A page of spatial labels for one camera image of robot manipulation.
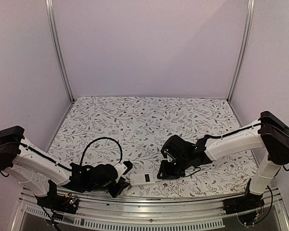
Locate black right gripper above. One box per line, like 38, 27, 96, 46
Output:
157, 155, 190, 180

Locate white remote control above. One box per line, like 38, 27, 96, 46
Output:
130, 173, 162, 187

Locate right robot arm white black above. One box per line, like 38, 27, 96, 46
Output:
157, 111, 289, 210

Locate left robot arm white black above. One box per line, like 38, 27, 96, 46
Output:
0, 126, 133, 209

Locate floral patterned table mat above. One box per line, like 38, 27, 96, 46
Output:
48, 97, 257, 198

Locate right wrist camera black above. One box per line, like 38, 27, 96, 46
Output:
161, 148, 177, 163

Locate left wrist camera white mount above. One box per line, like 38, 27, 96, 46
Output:
114, 161, 133, 178

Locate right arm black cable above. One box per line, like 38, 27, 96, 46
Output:
207, 120, 262, 140

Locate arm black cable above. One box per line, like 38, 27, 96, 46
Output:
79, 136, 123, 167
207, 120, 262, 140

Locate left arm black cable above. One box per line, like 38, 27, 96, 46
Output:
79, 136, 123, 167

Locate aluminium front rail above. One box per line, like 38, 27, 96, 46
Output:
10, 187, 289, 231

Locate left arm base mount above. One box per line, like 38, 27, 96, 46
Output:
37, 180, 79, 214

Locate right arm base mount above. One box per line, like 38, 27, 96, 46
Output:
223, 185, 264, 226

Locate right aluminium frame post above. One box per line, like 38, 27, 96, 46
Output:
227, 0, 255, 104

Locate aluminium frame post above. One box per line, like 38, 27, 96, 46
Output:
45, 0, 75, 103
227, 0, 255, 104

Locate left aluminium frame post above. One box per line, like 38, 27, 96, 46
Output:
45, 0, 75, 103

